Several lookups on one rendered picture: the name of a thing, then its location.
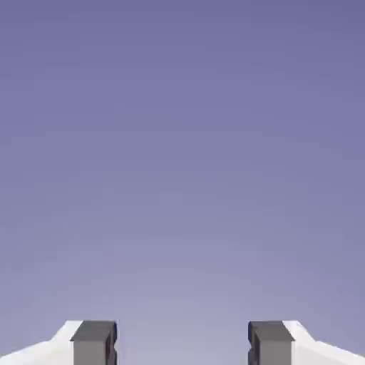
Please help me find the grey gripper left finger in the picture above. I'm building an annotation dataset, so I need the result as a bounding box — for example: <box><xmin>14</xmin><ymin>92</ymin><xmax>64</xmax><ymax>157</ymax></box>
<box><xmin>0</xmin><ymin>319</ymin><xmax>118</xmax><ymax>365</ymax></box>

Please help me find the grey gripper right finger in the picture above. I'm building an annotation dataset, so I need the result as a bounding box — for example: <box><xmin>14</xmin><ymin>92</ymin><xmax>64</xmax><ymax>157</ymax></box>
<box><xmin>247</xmin><ymin>319</ymin><xmax>365</xmax><ymax>365</ymax></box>

